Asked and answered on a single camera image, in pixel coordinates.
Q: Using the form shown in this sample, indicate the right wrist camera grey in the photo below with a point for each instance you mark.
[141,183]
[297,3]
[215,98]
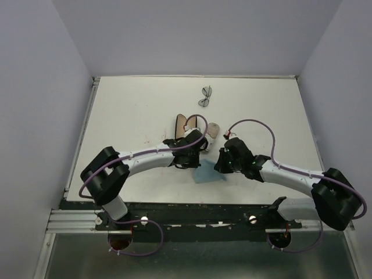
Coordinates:
[228,135]

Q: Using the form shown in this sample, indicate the aluminium frame rail front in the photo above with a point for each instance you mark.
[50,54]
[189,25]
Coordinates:
[72,248]

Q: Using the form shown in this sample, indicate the black mounting base rail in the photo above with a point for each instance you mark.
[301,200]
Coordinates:
[196,222]

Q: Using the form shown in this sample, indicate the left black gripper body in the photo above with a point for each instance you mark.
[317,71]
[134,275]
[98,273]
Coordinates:
[193,160]

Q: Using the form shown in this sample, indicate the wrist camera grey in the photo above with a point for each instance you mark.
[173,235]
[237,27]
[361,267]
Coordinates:
[228,135]
[189,129]

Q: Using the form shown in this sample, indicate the black glasses case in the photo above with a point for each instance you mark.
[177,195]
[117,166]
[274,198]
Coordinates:
[179,126]

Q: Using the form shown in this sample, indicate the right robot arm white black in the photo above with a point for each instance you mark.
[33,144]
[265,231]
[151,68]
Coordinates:
[329,196]

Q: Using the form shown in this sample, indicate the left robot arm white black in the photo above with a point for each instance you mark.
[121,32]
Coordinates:
[106,174]

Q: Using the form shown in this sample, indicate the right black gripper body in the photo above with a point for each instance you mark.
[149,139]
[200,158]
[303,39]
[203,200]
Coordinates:
[226,164]

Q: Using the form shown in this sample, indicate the marbled glasses case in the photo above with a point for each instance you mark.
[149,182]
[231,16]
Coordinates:
[211,135]

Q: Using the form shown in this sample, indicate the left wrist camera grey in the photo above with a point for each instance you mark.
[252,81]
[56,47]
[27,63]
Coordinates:
[189,129]

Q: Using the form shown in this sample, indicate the blue cleaning cloth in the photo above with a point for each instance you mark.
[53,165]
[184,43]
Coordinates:
[206,173]

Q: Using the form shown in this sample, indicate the dark wire-frame sunglasses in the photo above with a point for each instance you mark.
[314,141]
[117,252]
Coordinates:
[207,93]

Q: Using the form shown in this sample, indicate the aluminium frame rail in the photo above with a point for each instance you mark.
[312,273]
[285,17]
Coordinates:
[94,88]
[72,248]

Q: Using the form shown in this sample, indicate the aluminium frame rail left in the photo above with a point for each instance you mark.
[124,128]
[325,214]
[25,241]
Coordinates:
[94,88]

